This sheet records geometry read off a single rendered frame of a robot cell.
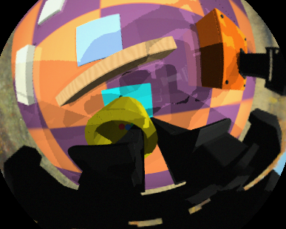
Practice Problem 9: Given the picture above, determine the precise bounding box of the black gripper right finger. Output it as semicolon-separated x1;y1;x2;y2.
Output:
150;117;232;185

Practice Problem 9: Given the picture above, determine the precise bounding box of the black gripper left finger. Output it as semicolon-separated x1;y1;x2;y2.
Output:
68;124;146;193

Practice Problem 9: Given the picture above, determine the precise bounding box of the brown wooden beam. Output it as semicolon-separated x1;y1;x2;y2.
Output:
55;36;177;108

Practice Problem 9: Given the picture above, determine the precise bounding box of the yellow cup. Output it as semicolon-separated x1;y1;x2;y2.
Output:
85;97;157;159

